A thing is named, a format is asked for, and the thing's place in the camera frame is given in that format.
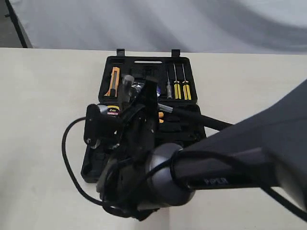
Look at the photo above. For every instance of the black backdrop stand pole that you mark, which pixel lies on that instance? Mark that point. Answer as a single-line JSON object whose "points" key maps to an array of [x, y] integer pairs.
{"points": [[14, 20]]}

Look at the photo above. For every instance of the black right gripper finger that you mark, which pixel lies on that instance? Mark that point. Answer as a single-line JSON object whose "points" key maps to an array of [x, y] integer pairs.
{"points": [[148, 98]]}

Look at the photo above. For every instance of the electrical tape roll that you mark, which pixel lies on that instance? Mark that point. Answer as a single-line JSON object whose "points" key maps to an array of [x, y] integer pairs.
{"points": [[136, 87]]}

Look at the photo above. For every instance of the yellow tape measure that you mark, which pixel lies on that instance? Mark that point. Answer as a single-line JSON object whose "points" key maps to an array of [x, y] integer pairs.
{"points": [[111, 110]]}

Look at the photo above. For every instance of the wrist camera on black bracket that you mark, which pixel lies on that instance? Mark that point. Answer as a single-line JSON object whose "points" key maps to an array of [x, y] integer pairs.
{"points": [[100, 128]]}

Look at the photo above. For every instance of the yellow screwdriver right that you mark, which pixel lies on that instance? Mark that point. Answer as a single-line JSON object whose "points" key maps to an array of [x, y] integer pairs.
{"points": [[186, 87]]}

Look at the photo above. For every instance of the black plastic tool case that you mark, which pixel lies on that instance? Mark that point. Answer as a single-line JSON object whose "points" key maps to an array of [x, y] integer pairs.
{"points": [[173, 129]]}

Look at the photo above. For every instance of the steel claw hammer black grip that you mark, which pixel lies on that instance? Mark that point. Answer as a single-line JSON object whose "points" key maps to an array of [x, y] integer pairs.
{"points": [[195, 117]]}

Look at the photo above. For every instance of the yellow screwdriver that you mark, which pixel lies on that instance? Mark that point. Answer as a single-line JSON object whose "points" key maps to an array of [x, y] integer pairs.
{"points": [[176, 84], [186, 87]]}

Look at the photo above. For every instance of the clear voltage tester screwdriver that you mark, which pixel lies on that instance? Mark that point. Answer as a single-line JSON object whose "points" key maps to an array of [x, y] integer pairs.
{"points": [[168, 87]]}

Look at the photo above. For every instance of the orange utility knife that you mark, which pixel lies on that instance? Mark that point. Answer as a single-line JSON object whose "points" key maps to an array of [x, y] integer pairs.
{"points": [[114, 82]]}

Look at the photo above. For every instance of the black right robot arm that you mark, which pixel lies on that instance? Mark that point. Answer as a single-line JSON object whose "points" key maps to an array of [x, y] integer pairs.
{"points": [[267, 150]]}

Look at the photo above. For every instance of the yellow screwdriver left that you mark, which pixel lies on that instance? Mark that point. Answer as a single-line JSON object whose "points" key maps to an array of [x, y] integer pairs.
{"points": [[176, 84]]}

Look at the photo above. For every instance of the white backdrop cloth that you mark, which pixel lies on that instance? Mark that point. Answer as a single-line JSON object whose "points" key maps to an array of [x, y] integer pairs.
{"points": [[212, 26]]}

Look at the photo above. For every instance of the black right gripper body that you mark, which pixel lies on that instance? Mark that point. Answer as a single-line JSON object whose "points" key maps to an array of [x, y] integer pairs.
{"points": [[137, 138]]}

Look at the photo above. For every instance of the orange handled pliers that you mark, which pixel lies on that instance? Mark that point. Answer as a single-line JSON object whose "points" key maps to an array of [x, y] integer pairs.
{"points": [[161, 117]]}

